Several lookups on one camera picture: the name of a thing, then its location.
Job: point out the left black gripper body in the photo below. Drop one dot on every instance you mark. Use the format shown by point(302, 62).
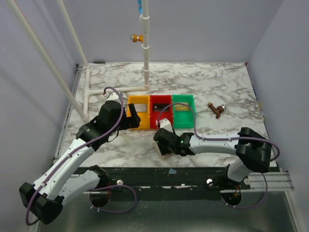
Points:
point(127, 123)

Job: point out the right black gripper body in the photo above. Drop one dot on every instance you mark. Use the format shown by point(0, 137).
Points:
point(161, 139)

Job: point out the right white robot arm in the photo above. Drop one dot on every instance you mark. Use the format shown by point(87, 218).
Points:
point(252, 149)

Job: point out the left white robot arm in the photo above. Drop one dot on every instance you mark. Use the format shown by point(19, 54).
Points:
point(46, 197)

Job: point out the silver card in yellow bin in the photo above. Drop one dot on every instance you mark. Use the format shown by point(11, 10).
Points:
point(141, 107)

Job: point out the black card in red bin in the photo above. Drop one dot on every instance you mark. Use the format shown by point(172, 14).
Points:
point(158, 107)

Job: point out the gold card in green bin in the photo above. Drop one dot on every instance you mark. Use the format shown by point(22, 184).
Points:
point(181, 107)

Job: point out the yellow plastic bin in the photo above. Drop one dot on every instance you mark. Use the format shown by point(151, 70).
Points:
point(145, 117)

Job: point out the green plastic bin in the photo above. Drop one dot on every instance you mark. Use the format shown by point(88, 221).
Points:
point(183, 119)

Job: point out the brown brass faucet valve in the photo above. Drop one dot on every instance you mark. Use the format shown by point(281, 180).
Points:
point(217, 110)

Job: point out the orange nozzle on pipe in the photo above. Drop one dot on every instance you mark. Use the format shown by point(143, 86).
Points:
point(136, 38)

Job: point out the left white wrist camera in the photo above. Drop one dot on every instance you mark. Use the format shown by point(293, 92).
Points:
point(115, 97)

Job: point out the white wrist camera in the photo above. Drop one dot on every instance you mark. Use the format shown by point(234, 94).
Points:
point(115, 97)
point(164, 124)

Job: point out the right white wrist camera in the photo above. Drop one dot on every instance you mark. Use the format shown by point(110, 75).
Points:
point(164, 124)

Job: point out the white PVC pipe frame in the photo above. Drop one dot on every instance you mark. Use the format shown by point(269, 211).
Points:
point(83, 111)

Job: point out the black mounting rail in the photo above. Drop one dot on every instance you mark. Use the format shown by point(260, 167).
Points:
point(166, 184)

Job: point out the aluminium extrusion frame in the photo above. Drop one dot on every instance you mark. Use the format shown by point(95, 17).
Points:
point(276, 182)

